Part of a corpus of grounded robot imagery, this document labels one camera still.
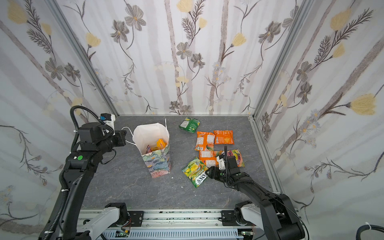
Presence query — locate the orange mango candy bag lower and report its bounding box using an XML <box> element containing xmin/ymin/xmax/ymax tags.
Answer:
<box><xmin>199</xmin><ymin>151</ymin><xmax>223</xmax><ymax>168</ymax></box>

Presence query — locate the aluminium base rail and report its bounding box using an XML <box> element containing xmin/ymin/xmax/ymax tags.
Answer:
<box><xmin>76</xmin><ymin>191</ymin><xmax>310</xmax><ymax>240</ymax></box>

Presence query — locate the orange mango candy bag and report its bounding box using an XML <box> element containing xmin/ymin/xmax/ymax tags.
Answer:
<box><xmin>199</xmin><ymin>151</ymin><xmax>223</xmax><ymax>168</ymax></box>
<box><xmin>195</xmin><ymin>132</ymin><xmax>216</xmax><ymax>151</ymax></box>

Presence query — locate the small orange snack packet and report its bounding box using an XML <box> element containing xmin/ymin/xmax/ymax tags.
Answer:
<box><xmin>214</xmin><ymin>130</ymin><xmax>235</xmax><ymax>145</ymax></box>

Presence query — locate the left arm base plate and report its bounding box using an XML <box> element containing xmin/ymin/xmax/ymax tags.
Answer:
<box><xmin>128</xmin><ymin>211</ymin><xmax>144</xmax><ymax>227</ymax></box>

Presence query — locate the purple Fox's candy bag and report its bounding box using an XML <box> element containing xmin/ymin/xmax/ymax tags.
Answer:
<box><xmin>146</xmin><ymin>145</ymin><xmax>153</xmax><ymax>154</ymax></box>

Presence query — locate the floral white paper bag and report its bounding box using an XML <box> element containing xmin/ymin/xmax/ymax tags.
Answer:
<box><xmin>122</xmin><ymin>121</ymin><xmax>171</xmax><ymax>178</ymax></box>

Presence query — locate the black corrugated hose corner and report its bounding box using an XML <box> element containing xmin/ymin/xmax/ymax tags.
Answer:
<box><xmin>355</xmin><ymin>223</ymin><xmax>384</xmax><ymax>240</ymax></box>

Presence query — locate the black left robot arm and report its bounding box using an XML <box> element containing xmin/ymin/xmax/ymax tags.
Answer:
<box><xmin>39</xmin><ymin>106</ymin><xmax>130</xmax><ymax>240</ymax></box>

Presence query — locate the yellow 100 candy bag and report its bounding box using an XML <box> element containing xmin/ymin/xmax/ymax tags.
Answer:
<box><xmin>151</xmin><ymin>139</ymin><xmax>167</xmax><ymax>151</ymax></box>

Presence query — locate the green snack packet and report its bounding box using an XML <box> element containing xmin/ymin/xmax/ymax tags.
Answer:
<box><xmin>179</xmin><ymin>117</ymin><xmax>200</xmax><ymax>133</ymax></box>

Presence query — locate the colourful Fox's candy bag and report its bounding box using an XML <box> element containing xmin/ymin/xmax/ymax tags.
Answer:
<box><xmin>227</xmin><ymin>149</ymin><xmax>245</xmax><ymax>167</ymax></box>

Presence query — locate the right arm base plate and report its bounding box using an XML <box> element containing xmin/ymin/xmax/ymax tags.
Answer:
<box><xmin>220</xmin><ymin>210</ymin><xmax>240</xmax><ymax>227</ymax></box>

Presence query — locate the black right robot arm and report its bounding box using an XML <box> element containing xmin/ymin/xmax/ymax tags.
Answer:
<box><xmin>206</xmin><ymin>146</ymin><xmax>310</xmax><ymax>240</ymax></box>

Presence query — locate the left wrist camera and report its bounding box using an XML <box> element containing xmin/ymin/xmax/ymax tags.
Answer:
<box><xmin>100</xmin><ymin>113</ymin><xmax>116</xmax><ymax>130</ymax></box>

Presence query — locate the white vented cable duct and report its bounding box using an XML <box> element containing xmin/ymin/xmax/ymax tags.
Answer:
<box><xmin>103</xmin><ymin>229</ymin><xmax>244</xmax><ymax>240</ymax></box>

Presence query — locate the green Fox's candy bag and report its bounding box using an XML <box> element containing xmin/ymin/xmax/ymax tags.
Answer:
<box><xmin>182</xmin><ymin>158</ymin><xmax>209</xmax><ymax>188</ymax></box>

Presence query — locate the orange mango candy bag upper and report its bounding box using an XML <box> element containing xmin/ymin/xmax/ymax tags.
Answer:
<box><xmin>195</xmin><ymin>132</ymin><xmax>216</xmax><ymax>151</ymax></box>

